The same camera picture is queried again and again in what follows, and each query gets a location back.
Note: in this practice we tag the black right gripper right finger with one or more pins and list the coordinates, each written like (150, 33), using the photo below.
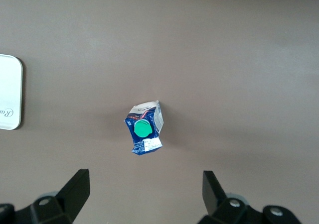
(216, 206)

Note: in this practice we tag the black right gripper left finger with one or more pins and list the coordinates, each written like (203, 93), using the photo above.
(72, 199)

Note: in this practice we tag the blue milk carton green cap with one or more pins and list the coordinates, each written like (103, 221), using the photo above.
(142, 129)

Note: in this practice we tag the white rectangular tin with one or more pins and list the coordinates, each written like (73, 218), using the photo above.
(10, 89)

